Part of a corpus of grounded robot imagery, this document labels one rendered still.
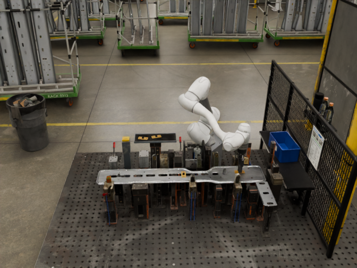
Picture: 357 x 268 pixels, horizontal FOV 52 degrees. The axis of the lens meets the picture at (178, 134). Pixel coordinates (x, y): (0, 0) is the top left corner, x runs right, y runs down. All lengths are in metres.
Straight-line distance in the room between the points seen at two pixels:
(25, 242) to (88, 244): 1.30
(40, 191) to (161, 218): 2.05
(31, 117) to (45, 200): 1.23
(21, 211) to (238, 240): 2.55
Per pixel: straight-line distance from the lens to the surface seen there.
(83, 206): 3.29
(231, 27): 9.94
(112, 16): 11.84
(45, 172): 5.02
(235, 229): 3.01
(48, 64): 6.78
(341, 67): 5.15
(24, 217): 4.41
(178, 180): 2.96
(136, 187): 2.85
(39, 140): 5.42
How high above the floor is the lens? 2.80
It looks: 30 degrees down
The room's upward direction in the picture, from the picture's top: 1 degrees clockwise
